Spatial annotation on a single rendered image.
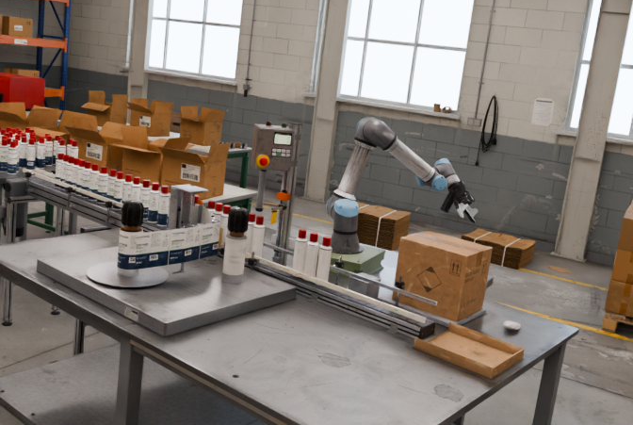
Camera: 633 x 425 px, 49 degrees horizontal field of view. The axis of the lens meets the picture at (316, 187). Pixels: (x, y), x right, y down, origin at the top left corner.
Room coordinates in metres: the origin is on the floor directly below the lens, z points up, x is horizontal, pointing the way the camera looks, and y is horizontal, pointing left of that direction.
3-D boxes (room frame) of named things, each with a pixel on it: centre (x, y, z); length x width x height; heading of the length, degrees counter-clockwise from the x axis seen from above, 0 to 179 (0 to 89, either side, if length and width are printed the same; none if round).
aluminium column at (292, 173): (3.11, 0.13, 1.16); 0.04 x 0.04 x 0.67; 52
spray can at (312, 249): (2.82, -0.01, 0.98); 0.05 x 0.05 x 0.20
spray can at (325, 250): (2.78, -0.07, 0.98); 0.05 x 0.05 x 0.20
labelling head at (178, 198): (3.16, 0.57, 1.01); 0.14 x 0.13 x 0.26; 52
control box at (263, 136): (3.10, 0.21, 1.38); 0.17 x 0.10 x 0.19; 107
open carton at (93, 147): (5.14, 1.63, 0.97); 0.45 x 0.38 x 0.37; 155
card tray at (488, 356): (2.36, -0.61, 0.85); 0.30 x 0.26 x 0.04; 52
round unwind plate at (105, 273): (2.60, 0.69, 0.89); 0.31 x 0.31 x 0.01
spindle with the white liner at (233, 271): (2.70, 0.29, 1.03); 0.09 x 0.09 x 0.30
